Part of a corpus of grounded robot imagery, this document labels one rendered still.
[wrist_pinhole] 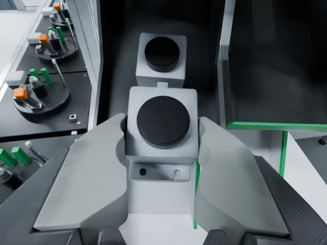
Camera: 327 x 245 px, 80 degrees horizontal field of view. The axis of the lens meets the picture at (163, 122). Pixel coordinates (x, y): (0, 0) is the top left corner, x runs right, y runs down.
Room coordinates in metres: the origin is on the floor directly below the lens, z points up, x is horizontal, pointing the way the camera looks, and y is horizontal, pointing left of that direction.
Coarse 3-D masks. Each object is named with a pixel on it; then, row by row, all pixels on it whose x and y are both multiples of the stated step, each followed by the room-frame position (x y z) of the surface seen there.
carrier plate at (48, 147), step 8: (64, 136) 0.27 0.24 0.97; (72, 136) 0.27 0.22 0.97; (80, 136) 0.27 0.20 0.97; (0, 144) 0.23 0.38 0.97; (8, 144) 0.23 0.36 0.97; (16, 144) 0.24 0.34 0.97; (24, 144) 0.24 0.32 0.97; (40, 144) 0.24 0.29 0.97; (48, 144) 0.24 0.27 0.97; (56, 144) 0.24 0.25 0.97; (64, 144) 0.24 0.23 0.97; (8, 152) 0.21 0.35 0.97; (32, 152) 0.22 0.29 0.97; (40, 152) 0.22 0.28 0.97; (48, 152) 0.22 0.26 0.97; (56, 152) 0.22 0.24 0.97; (0, 160) 0.19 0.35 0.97
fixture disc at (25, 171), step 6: (12, 156) 0.19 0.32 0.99; (30, 156) 0.20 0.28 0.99; (42, 156) 0.20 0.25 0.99; (0, 162) 0.18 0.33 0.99; (18, 162) 0.18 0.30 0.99; (36, 162) 0.18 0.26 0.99; (12, 168) 0.17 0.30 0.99; (18, 168) 0.17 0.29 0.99; (24, 168) 0.17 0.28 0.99; (30, 168) 0.17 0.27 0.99; (36, 168) 0.17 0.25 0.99; (18, 174) 0.16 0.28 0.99; (24, 174) 0.16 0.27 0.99; (30, 174) 0.16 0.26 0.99; (24, 180) 0.14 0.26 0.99; (0, 186) 0.13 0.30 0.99; (0, 192) 0.12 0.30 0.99; (6, 192) 0.12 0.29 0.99; (12, 192) 0.12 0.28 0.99; (0, 198) 0.11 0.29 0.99; (6, 198) 0.11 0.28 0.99; (0, 204) 0.10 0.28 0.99
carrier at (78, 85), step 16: (16, 80) 0.44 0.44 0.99; (32, 80) 0.38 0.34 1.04; (48, 80) 0.43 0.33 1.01; (64, 80) 0.48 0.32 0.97; (80, 80) 0.48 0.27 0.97; (32, 96) 0.38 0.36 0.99; (48, 96) 0.38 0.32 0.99; (64, 96) 0.38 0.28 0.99; (80, 96) 0.41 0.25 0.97; (0, 112) 0.33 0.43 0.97; (16, 112) 0.33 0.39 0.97; (32, 112) 0.32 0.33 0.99; (48, 112) 0.33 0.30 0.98; (64, 112) 0.34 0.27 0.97; (80, 112) 0.35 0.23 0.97; (0, 128) 0.28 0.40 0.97; (16, 128) 0.28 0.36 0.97; (32, 128) 0.28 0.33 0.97; (48, 128) 0.29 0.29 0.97; (64, 128) 0.29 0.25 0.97; (80, 128) 0.29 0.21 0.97
